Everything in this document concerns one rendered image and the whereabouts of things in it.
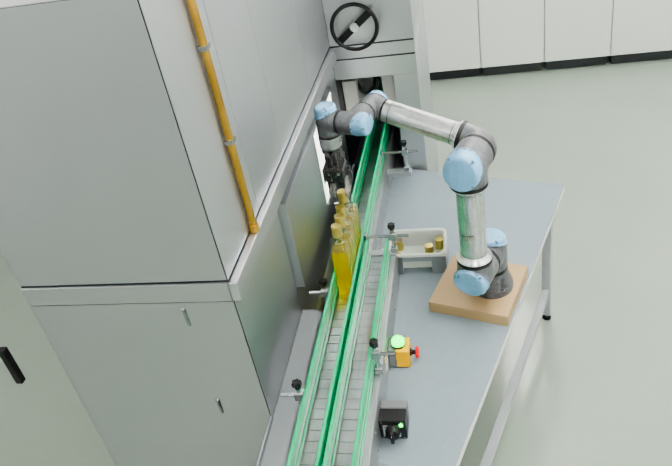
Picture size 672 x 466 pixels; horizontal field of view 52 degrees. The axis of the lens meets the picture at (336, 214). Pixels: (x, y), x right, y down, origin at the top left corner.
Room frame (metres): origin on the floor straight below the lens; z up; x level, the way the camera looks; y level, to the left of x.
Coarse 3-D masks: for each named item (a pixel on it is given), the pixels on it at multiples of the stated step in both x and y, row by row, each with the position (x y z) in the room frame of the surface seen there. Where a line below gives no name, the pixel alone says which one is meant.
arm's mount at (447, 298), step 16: (448, 272) 1.99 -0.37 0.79; (512, 272) 1.92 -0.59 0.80; (448, 288) 1.90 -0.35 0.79; (432, 304) 1.84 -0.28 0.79; (448, 304) 1.82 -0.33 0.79; (464, 304) 1.80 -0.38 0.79; (480, 304) 1.79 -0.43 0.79; (496, 304) 1.77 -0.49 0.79; (512, 304) 1.75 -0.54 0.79; (480, 320) 1.75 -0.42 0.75; (496, 320) 1.72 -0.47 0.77
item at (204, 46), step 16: (192, 0) 1.59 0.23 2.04; (192, 16) 1.59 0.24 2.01; (208, 48) 1.59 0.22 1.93; (208, 64) 1.59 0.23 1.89; (224, 112) 1.59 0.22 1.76; (224, 128) 1.59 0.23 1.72; (224, 144) 1.59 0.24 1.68; (240, 176) 1.59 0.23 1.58; (240, 192) 1.59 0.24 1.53; (256, 224) 1.59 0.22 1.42
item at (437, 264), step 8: (424, 256) 2.07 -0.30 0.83; (432, 256) 2.06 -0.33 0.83; (440, 256) 2.05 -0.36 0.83; (400, 264) 2.09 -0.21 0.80; (408, 264) 2.09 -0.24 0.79; (416, 264) 2.08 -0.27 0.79; (424, 264) 2.07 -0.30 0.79; (432, 264) 2.06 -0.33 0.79; (440, 264) 2.05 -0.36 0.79; (400, 272) 2.09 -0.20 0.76; (408, 272) 2.09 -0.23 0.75; (416, 272) 2.08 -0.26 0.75; (424, 272) 2.07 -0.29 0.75; (440, 272) 2.05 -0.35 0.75
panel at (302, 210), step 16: (304, 144) 2.22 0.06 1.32; (304, 160) 2.13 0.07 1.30; (304, 176) 2.09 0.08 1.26; (320, 176) 2.29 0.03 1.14; (288, 192) 1.90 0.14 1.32; (304, 192) 2.05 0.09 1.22; (320, 192) 2.24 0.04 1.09; (288, 208) 1.85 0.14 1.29; (304, 208) 2.01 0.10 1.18; (320, 208) 2.20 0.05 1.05; (288, 224) 1.84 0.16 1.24; (304, 224) 1.97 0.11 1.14; (320, 224) 2.16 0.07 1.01; (288, 240) 1.84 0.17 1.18; (304, 240) 1.93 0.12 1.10; (304, 256) 1.90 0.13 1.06; (304, 272) 1.86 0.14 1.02
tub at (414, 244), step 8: (400, 232) 2.25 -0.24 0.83; (408, 232) 2.24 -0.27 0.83; (416, 232) 2.23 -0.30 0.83; (424, 232) 2.22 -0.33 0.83; (432, 232) 2.22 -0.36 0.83; (440, 232) 2.21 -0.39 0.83; (408, 240) 2.24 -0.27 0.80; (416, 240) 2.23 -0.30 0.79; (424, 240) 2.22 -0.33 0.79; (432, 240) 2.21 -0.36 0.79; (408, 248) 2.22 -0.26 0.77; (416, 248) 2.21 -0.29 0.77; (424, 248) 2.20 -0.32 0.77; (400, 256) 2.09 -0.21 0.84; (408, 256) 2.08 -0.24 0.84; (416, 256) 2.07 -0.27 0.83
